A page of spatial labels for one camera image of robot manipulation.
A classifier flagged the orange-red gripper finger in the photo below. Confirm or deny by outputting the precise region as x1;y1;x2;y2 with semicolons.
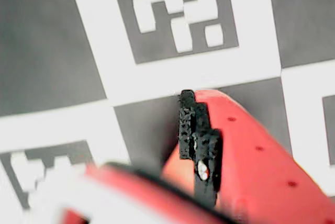
179;89;335;224

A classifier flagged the checkerboard marker mat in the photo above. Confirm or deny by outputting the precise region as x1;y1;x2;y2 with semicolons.
0;0;335;224

